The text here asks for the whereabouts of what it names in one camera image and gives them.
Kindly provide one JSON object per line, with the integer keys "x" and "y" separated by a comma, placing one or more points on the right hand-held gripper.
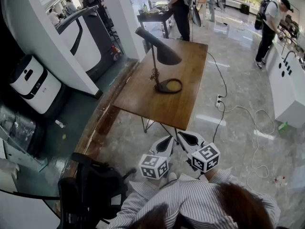
{"x": 205, "y": 156}

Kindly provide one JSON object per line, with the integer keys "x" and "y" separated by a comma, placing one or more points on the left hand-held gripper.
{"x": 153, "y": 166}

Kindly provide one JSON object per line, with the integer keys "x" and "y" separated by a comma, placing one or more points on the black desk lamp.
{"x": 166, "y": 54}

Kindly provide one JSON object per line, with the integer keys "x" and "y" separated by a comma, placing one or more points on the person's right forearm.
{"x": 221, "y": 178}

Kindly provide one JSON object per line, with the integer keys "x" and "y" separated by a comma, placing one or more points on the person's left forearm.
{"x": 143, "y": 190}

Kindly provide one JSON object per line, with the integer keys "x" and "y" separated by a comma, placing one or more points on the person's white shoe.
{"x": 172, "y": 177}

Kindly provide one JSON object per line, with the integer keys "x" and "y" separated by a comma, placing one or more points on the wooden table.
{"x": 171, "y": 104}

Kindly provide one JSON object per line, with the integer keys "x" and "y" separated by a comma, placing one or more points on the white power strip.
{"x": 218, "y": 102}

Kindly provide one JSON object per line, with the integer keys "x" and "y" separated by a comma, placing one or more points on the striped shirt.
{"x": 190, "y": 199}

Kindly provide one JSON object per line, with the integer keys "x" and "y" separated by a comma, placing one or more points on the black office chair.
{"x": 95, "y": 187}

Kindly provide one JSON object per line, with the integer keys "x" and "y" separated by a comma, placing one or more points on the green bottle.
{"x": 283, "y": 127}

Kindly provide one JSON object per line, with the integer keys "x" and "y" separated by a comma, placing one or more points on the clear bottle red cap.
{"x": 279, "y": 180}

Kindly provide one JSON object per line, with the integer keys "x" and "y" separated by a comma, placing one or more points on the red and white canister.
{"x": 116, "y": 54}

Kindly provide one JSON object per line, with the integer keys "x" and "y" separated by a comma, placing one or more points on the clear plastic bottle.
{"x": 60, "y": 123}

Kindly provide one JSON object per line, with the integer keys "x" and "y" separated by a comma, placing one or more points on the white sink counter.
{"x": 286, "y": 92}

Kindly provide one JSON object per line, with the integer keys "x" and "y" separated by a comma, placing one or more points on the white grey delivery robot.
{"x": 88, "y": 44}

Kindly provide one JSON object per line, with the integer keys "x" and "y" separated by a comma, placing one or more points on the black table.
{"x": 155, "y": 15}

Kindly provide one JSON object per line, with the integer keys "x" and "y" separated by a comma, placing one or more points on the black faucet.
{"x": 289, "y": 52}

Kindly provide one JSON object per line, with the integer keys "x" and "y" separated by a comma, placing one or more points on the dark soap bottle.
{"x": 145, "y": 7}

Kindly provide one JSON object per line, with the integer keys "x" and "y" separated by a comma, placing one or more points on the grey bottle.
{"x": 150, "y": 4}

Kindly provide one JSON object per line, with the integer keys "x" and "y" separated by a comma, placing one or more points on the white box appliance black trim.
{"x": 35, "y": 85}

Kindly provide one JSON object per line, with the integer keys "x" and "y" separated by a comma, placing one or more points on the black box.
{"x": 245, "y": 9}

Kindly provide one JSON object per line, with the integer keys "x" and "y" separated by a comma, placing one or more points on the clear acrylic box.
{"x": 19, "y": 132}

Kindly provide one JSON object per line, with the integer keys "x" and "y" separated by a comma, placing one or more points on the black equipment stand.
{"x": 102, "y": 8}

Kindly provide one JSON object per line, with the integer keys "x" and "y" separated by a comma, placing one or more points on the white round table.
{"x": 23, "y": 213}

